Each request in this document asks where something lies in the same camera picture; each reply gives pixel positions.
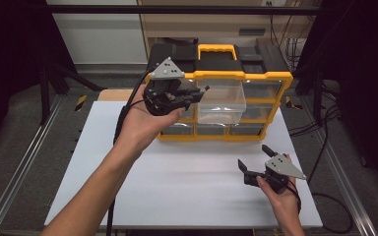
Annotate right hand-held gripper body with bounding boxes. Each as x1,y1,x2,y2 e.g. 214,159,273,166
243,153,308,195

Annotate beige wooden cabinet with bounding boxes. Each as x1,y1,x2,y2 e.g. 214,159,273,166
137,0,323,68

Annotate black horizontal bar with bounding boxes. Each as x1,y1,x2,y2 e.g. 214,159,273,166
44,4,323,16

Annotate yellow black drawer organizer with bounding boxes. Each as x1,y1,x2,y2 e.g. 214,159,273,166
144,37,294,143

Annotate white panel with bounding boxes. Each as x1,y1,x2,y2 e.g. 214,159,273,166
44,0,149,65

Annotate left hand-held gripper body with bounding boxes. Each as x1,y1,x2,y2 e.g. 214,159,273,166
143,56,192,117

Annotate set of clear organizer bins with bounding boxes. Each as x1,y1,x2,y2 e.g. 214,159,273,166
158,79,284,137

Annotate black looped floor cable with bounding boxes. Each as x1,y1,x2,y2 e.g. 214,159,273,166
310,192,354,235

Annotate yellow black hazard tape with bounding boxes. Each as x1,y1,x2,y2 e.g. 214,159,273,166
74,94,89,112
284,95,305,111

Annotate clear plastic drawer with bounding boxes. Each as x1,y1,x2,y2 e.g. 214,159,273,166
195,78,247,125

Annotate wooden board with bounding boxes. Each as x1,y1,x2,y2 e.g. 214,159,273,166
96,88,142,102

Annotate person's right hand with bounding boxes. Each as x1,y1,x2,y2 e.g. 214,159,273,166
256,176,301,216

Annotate bundle of black cables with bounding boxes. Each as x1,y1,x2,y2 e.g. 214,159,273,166
288,82,343,176

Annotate black metal stand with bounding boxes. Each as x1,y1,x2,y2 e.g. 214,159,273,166
294,62,330,126
38,62,108,126

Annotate person's left hand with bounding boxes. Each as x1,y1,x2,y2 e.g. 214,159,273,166
114,84,187,157

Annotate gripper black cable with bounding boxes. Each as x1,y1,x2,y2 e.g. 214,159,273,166
105,69,154,236
286,178,303,214

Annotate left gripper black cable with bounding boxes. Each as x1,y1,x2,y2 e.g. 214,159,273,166
105,69,154,236

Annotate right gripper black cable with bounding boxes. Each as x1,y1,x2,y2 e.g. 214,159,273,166
286,178,303,214

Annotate hanging black cables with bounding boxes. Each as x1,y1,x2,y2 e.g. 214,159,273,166
268,0,310,72

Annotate aluminium rail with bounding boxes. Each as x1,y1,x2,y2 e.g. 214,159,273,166
0,94,64,236
298,97,378,236

